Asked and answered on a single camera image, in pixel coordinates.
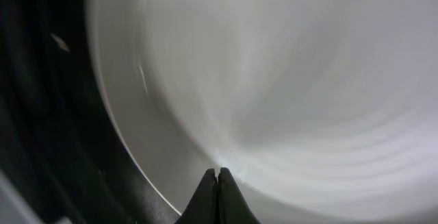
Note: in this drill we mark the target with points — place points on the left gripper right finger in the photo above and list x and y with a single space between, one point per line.
232 206

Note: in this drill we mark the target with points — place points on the round black tray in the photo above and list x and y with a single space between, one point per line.
58 145

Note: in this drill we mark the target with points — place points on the grey plate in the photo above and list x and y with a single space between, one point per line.
324 111

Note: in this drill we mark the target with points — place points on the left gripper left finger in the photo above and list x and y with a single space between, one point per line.
202 206

